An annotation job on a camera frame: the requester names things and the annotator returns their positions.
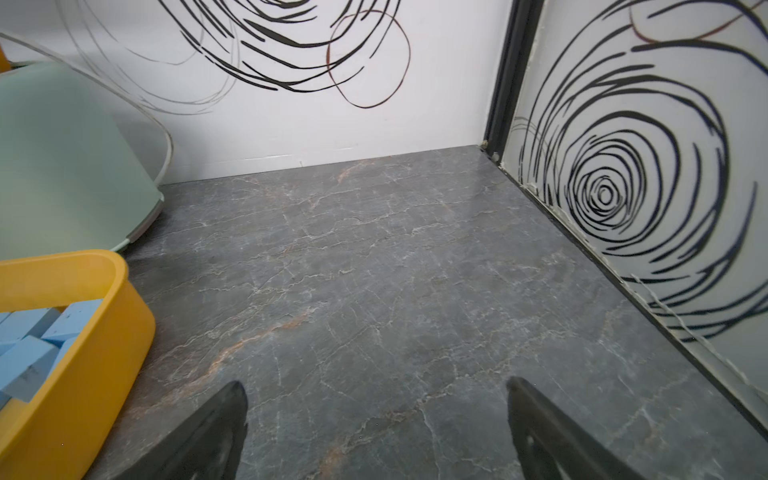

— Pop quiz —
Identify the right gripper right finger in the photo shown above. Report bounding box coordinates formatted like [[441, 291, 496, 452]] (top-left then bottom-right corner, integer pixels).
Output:
[[507, 376, 641, 479]]

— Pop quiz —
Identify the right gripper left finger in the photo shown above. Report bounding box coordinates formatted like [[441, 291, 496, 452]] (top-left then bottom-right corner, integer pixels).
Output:
[[117, 381, 248, 479]]

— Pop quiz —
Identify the blue cube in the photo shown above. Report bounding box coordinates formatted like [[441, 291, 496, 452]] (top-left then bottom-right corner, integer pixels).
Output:
[[1, 336, 59, 403], [41, 299, 102, 345], [0, 308, 61, 354]]

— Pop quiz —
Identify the yellow plastic tub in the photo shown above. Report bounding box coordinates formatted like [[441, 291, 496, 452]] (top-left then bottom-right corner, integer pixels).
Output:
[[1, 250, 156, 479]]

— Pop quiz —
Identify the mint green toaster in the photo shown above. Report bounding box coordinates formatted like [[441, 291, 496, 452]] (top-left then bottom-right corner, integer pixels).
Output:
[[1, 63, 164, 260]]

